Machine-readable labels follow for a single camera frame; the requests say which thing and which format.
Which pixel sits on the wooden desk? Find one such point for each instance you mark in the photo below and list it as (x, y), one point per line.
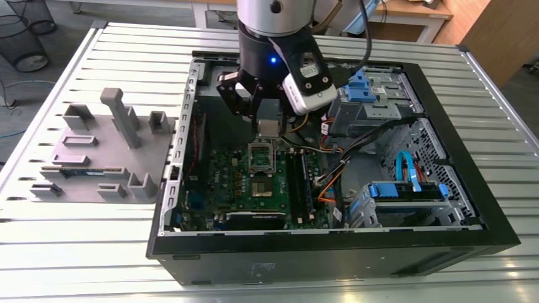
(420, 11)

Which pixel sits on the wooden cabinet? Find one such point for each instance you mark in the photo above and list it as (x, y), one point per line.
(496, 38)

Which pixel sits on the CPU socket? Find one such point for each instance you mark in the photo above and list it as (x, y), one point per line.
(263, 187)

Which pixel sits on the blue plastic disk carrier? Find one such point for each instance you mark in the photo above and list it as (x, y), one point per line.
(362, 91)

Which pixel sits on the black PC case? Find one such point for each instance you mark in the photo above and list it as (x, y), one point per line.
(295, 259)

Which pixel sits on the grey metal drive cage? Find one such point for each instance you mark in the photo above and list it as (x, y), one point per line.
(379, 110)
(412, 206)

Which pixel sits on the metal locking lever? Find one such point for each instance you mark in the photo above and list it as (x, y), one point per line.
(278, 162)

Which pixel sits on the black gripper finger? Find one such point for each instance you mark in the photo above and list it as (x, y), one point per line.
(286, 120)
(235, 94)

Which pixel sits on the silver CPU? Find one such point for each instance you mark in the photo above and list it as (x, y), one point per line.
(270, 128)

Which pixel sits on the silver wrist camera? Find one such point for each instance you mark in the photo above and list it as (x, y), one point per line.
(314, 98)

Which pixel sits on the black graphics card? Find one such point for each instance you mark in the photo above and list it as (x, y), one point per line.
(256, 221)

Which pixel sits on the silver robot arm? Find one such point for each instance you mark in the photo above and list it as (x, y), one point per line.
(274, 15)

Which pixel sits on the green motherboard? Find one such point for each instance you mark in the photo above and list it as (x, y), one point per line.
(227, 189)

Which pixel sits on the black RAM slot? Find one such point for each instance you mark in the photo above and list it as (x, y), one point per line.
(298, 186)
(294, 186)
(303, 186)

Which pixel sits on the dark RAM stick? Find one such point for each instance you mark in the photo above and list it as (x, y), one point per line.
(80, 172)

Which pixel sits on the hard disk in blue carrier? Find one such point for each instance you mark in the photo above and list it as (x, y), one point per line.
(384, 191)

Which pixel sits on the grey parts rack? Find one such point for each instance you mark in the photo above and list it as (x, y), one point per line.
(106, 158)

